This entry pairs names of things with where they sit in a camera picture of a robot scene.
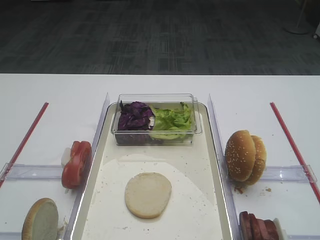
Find rear sesame bun top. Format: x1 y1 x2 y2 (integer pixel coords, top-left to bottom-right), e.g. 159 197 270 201
245 135 267 186

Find clear pusher track meat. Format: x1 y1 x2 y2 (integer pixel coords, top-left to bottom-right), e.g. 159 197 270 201
282 230 320 240

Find front sesame bun top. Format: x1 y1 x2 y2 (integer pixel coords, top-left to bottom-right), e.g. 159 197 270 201
224 130 256 182

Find clear pusher track sesame buns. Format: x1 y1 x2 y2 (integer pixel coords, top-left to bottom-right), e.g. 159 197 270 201
260 165 318 183

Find white floor stand base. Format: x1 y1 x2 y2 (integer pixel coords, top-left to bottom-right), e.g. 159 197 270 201
282 0 309 35

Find upright bun half left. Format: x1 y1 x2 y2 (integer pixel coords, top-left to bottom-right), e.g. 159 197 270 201
21 197 59 240

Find white pusher block tomato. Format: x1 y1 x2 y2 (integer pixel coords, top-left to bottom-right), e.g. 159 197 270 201
61 147 71 167

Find clear pusher track tomato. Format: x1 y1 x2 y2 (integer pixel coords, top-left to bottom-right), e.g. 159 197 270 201
0 163 63 181

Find silver metal tray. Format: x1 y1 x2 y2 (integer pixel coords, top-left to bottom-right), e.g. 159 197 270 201
71 104 231 240

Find right clear long divider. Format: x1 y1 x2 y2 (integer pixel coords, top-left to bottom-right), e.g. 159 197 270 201
207 94 243 240

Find sliced meat patty stack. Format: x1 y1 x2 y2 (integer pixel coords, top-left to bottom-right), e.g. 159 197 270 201
239 211 279 240

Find rear red tomato slice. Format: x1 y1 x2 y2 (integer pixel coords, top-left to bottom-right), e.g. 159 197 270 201
70 141 92 167

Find bottom bun on tray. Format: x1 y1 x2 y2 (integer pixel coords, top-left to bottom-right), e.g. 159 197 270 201
124 172 172 219

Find sesame bun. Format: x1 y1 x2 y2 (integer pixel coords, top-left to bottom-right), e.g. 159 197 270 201
224 130 256 182
245 135 267 186

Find clear plastic salad box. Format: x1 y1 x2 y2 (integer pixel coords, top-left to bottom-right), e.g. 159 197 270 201
110 93 202 146

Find right red rail strip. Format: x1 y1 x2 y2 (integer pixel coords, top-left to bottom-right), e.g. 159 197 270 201
269 102 320 202

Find purple cabbage leaves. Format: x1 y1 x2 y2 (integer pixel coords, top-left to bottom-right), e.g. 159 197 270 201
117 101 154 131

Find left red rail strip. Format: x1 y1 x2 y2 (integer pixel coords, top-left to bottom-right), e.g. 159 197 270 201
0 102 49 187

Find green lettuce pile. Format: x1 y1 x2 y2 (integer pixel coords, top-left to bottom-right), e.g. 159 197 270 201
150 102 192 140

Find red rail strip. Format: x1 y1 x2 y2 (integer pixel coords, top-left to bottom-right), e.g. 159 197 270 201
0 102 49 187
269 102 320 202

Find white pusher block meat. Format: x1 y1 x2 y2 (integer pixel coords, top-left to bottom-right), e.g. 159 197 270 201
273 218 285 240

